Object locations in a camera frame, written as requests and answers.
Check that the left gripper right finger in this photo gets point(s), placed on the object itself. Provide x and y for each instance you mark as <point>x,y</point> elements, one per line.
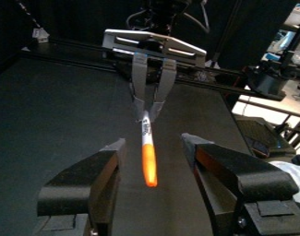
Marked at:
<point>243,178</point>

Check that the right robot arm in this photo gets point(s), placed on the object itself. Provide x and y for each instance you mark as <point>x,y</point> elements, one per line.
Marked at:
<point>160,15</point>

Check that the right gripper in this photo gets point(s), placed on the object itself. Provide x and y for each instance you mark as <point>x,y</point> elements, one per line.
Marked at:
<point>172,46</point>

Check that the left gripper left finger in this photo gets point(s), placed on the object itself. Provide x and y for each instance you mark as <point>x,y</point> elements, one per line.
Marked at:
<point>80,187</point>

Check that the grey marker pen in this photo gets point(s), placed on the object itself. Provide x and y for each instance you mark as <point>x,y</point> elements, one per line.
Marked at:
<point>149,159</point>

